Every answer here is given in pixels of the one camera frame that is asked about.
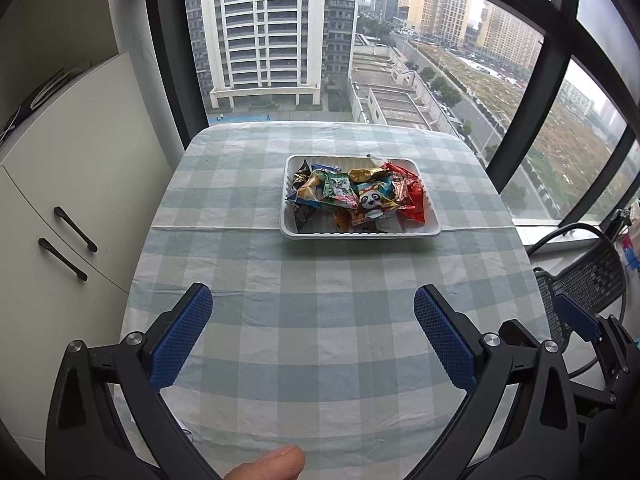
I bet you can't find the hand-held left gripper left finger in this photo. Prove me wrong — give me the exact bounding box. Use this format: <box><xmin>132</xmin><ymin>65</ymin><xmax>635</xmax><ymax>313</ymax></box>
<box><xmin>44</xmin><ymin>282</ymin><xmax>222</xmax><ymax>480</ymax></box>

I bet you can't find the white cabinet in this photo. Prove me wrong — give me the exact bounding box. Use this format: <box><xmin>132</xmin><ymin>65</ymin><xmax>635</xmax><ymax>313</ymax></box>
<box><xmin>0</xmin><ymin>52</ymin><xmax>190</xmax><ymax>463</ymax></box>

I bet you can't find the person's left hand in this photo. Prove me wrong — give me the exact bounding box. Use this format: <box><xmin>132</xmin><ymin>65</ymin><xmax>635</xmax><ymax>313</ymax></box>
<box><xmin>222</xmin><ymin>445</ymin><xmax>307</xmax><ymax>480</ymax></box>

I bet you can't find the black mesh chair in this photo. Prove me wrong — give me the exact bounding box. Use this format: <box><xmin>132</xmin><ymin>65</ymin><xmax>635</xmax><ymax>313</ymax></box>
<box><xmin>524</xmin><ymin>222</ymin><xmax>629</xmax><ymax>378</ymax></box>

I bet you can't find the black window frame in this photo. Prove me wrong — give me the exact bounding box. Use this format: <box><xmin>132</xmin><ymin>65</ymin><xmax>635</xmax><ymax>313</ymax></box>
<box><xmin>105</xmin><ymin>0</ymin><xmax>640</xmax><ymax>233</ymax></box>

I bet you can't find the blue panda snack packet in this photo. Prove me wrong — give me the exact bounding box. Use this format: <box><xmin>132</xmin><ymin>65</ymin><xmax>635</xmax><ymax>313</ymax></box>
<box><xmin>351</xmin><ymin>180</ymin><xmax>399</xmax><ymax>224</ymax></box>

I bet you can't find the red snack bag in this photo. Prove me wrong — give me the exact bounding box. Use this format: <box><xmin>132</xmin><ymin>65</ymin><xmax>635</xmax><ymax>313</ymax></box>
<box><xmin>397</xmin><ymin>160</ymin><xmax>427</xmax><ymax>224</ymax></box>

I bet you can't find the pink snack bar packet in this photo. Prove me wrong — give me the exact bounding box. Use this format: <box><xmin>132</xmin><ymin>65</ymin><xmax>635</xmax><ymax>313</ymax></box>
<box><xmin>388</xmin><ymin>172</ymin><xmax>416</xmax><ymax>211</ymax></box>

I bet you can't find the white plastic tray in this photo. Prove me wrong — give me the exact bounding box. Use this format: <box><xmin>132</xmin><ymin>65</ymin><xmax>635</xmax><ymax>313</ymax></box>
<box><xmin>279</xmin><ymin>154</ymin><xmax>443</xmax><ymax>240</ymax></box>

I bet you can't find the black cookie packet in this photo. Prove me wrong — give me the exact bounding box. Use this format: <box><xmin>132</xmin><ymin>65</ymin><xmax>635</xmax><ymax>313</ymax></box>
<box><xmin>291</xmin><ymin>202</ymin><xmax>317</xmax><ymax>234</ymax></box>

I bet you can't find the white high-rise building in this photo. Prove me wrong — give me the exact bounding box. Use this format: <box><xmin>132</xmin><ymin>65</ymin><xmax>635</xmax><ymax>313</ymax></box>
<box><xmin>197</xmin><ymin>0</ymin><xmax>329</xmax><ymax>111</ymax></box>

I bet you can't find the black cabinet handle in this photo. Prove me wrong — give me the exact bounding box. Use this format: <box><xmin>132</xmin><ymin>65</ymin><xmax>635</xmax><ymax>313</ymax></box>
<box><xmin>38</xmin><ymin>237</ymin><xmax>89</xmax><ymax>282</ymax></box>
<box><xmin>53</xmin><ymin>206</ymin><xmax>99</xmax><ymax>254</ymax></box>

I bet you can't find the gold snack packet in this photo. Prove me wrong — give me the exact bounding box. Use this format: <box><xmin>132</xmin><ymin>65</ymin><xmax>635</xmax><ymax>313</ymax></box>
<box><xmin>347</xmin><ymin>166</ymin><xmax>389</xmax><ymax>184</ymax></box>

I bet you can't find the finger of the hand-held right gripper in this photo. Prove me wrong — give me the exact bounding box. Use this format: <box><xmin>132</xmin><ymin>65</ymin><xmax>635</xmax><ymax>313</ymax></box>
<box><xmin>499</xmin><ymin>319</ymin><xmax>546</xmax><ymax>349</ymax></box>
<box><xmin>553</xmin><ymin>293</ymin><xmax>634</xmax><ymax>379</ymax></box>

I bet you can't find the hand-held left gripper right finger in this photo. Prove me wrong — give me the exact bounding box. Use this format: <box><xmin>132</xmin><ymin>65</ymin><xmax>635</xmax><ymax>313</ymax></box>
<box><xmin>413</xmin><ymin>283</ymin><xmax>583</xmax><ymax>480</ymax></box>

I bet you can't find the dark thin object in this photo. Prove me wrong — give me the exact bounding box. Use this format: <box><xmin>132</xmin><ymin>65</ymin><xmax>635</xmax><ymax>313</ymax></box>
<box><xmin>0</xmin><ymin>60</ymin><xmax>92</xmax><ymax>137</ymax></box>

